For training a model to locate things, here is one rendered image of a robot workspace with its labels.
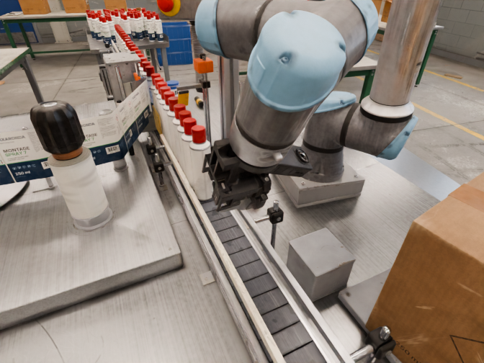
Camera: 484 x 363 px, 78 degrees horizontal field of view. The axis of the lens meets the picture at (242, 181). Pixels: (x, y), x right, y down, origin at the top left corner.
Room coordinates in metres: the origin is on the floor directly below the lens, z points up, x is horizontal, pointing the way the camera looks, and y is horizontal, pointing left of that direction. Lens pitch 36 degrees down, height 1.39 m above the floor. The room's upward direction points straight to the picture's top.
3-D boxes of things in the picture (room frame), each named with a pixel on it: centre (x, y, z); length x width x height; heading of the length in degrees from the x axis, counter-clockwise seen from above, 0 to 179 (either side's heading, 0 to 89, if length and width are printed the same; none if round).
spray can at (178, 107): (0.79, 0.17, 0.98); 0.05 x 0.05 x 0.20
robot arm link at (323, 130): (0.76, -0.24, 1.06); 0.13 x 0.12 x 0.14; 53
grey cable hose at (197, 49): (0.93, 0.13, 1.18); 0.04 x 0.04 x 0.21
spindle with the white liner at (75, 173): (0.55, 0.37, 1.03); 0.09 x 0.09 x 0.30
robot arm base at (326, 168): (0.76, -0.23, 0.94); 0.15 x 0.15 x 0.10
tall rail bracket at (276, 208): (0.47, -0.05, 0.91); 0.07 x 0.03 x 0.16; 115
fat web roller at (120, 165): (0.79, 0.38, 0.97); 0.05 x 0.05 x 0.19
